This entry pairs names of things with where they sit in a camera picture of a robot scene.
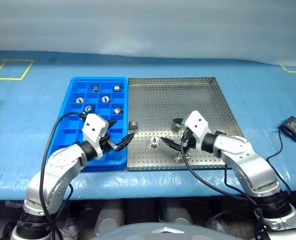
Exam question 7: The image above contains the grey rounded shape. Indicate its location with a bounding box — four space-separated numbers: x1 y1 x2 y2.
97 199 125 236
162 199 194 226

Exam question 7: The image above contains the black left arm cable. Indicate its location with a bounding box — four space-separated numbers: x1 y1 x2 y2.
39 111 88 240

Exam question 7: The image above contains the blue compartment tray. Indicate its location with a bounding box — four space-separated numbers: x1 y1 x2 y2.
53 76 128 172

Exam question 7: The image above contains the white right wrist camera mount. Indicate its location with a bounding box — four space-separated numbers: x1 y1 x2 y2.
184 110 211 152

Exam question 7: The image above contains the grey robot torso with emblem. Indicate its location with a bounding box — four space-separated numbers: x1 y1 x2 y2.
90 221 210 240

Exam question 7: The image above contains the blue plastic table cover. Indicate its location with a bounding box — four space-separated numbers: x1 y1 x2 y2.
0 49 296 201

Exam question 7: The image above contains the perforated metal tray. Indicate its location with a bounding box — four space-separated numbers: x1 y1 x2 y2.
126 76 246 172

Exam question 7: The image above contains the thin black adapter cable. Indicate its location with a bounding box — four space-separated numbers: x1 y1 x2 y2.
266 128 292 193

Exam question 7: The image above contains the black power adapter with label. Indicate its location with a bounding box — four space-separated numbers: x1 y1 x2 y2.
278 115 296 143

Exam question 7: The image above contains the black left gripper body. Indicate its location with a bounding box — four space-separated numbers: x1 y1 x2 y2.
99 134 119 152

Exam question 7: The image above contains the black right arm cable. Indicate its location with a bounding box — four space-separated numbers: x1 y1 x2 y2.
180 128 265 240

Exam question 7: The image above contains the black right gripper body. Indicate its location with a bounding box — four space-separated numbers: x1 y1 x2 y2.
180 127 196 152

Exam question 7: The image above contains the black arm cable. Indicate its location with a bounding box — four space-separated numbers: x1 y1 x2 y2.
180 128 265 240
39 111 88 240

